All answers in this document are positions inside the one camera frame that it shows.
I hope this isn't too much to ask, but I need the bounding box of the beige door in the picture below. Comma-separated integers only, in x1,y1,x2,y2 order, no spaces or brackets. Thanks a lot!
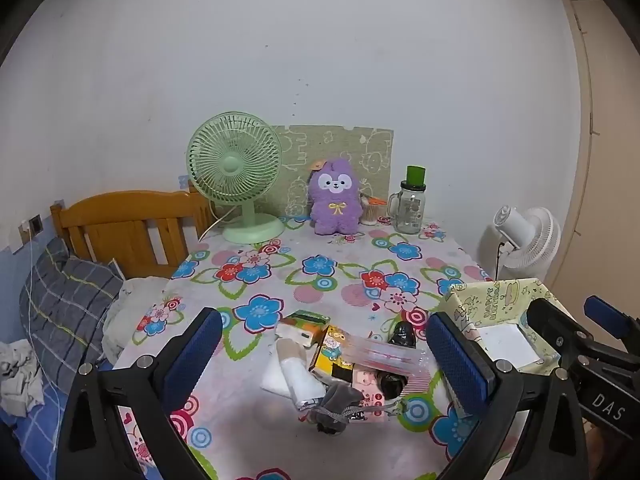
560,0,640,341

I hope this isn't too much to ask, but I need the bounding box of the glass jar with green lid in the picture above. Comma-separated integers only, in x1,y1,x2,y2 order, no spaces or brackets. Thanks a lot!
387,165,427,235

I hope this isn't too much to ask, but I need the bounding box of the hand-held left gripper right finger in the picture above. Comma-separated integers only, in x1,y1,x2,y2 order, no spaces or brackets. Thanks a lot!
426,311,587,480

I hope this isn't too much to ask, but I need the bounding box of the green printed board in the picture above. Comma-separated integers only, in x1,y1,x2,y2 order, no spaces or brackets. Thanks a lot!
270,124,394,221

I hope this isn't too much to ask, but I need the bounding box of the blue bed sheet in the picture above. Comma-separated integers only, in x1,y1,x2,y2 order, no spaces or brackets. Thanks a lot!
0,380,76,466

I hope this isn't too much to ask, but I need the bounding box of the green desk fan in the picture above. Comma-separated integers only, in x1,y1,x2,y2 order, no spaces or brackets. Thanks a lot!
186,112,286,245

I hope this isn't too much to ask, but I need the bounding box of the grey plaid pillow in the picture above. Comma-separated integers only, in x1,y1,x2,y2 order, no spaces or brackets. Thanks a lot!
19,237,125,396

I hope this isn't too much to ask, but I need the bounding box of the white cable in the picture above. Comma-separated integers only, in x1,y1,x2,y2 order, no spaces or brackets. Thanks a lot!
26,235,43,366

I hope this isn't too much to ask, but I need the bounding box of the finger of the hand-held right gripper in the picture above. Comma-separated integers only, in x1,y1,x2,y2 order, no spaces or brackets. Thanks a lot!
527,297,596,366
585,296,640,346

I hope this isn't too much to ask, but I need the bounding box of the wooden bed headboard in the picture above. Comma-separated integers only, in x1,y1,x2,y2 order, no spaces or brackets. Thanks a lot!
50,185,216,281

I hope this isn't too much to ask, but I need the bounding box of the white floor fan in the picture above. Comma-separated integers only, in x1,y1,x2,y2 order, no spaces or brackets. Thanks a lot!
479,205,562,286

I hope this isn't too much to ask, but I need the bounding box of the wall socket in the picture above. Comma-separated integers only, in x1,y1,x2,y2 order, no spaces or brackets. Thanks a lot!
19,214,45,250

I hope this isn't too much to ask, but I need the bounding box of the purple plush toy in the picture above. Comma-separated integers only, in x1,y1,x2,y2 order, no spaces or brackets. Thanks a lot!
306,157,362,236

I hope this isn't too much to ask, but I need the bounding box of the black fan cable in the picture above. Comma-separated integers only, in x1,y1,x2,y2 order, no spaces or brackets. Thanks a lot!
494,242,516,283

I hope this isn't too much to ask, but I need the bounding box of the yellow cartoon tissue pack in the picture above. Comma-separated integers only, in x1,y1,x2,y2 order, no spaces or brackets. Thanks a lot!
309,325,361,378

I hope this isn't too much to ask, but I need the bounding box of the crumpled grey white cloth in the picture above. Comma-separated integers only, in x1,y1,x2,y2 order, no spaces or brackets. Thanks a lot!
0,340,46,417

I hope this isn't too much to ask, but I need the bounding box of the black hair accessory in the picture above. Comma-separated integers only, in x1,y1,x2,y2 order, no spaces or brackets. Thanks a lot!
387,321,418,348

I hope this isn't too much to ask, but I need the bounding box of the white bedding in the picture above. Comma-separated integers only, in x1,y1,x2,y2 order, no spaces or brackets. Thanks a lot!
102,275,171,361

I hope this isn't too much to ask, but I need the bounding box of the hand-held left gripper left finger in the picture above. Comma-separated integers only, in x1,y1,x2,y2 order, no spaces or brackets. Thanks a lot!
56,307,224,480

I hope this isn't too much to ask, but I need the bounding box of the orange green small carton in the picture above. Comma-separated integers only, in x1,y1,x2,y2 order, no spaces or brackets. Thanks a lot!
276,310,331,348

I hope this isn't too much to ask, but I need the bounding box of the small jar with carrot lid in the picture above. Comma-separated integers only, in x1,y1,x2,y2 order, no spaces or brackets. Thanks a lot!
361,191,389,226

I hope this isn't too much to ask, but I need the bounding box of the white folded cloth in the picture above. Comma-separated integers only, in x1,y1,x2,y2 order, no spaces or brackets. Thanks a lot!
261,354,291,397

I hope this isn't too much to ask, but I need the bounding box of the white pad in box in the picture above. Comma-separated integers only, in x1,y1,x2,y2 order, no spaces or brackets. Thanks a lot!
476,326,545,367

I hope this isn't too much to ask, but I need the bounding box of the yellow printed fabric storage box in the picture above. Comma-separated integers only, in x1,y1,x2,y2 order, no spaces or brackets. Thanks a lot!
440,277,571,418

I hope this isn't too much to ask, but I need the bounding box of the clear plastic mask packet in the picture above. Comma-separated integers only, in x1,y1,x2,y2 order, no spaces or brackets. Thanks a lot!
345,332,426,376

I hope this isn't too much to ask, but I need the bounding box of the pink printed packet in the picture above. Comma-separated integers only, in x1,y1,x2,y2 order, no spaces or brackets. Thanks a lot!
350,367,401,418

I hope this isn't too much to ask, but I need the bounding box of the grey sock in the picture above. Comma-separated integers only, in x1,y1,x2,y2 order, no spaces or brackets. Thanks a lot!
302,384,366,433

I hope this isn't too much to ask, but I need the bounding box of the dark round object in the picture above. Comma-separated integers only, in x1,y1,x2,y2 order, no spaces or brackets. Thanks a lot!
377,370,408,397

